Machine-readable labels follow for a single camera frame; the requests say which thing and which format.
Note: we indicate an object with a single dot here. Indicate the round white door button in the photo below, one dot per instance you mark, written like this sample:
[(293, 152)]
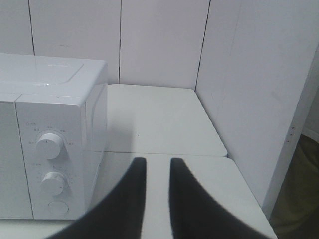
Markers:
[(58, 208)]

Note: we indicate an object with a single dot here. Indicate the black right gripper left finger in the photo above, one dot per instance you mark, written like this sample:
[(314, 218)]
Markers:
[(120, 214)]

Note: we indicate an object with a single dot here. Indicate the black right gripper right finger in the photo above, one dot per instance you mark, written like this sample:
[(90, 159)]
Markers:
[(194, 214)]

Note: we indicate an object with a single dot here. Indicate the white microwave knob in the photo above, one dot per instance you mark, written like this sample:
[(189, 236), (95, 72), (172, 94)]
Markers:
[(53, 183), (49, 146)]

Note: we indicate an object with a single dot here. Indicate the white microwave door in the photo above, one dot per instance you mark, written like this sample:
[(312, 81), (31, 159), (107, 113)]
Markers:
[(14, 194)]

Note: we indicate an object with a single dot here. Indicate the white microwave oven body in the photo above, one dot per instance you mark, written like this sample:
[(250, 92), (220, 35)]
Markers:
[(67, 97)]

